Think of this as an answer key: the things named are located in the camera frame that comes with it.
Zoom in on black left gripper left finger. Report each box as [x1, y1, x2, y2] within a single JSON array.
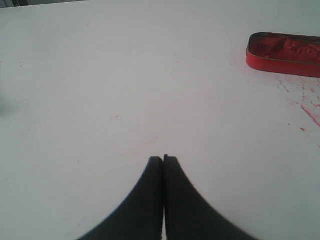
[[80, 156, 164, 240]]

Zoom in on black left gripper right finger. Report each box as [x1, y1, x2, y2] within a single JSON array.
[[163, 155, 254, 240]]

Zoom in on red ink paste tin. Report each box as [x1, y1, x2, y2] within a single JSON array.
[[246, 32, 320, 78]]

